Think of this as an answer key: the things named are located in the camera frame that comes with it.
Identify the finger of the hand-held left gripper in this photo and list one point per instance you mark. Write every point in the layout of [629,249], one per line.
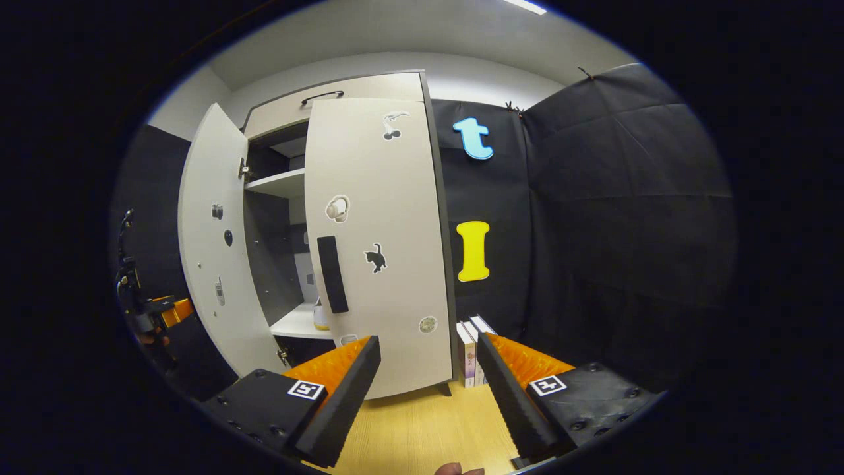
[177,310]

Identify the white cabinet shelf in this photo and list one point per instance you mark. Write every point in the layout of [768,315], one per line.
[283,183]

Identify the white cabinet drawer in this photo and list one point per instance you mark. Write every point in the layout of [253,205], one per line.
[369,89]

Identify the white canvas shoe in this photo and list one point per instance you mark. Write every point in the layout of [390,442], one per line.
[321,320]

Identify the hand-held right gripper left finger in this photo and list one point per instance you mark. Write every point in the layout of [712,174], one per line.
[336,415]

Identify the white shoe cabinet door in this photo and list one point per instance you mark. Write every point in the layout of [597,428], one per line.
[204,198]
[395,198]

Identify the purple white book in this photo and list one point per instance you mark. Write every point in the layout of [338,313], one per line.
[467,359]

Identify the black cloth clip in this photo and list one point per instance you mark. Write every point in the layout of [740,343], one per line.
[511,105]
[585,71]

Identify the black backdrop cloth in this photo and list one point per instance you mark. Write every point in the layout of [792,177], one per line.
[593,231]
[151,185]

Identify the ceiling light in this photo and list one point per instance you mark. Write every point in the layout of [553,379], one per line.
[527,6]

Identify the white grey shoe cabinet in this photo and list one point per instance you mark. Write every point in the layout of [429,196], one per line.
[270,251]

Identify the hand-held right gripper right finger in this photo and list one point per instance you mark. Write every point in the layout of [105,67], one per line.
[511,409]

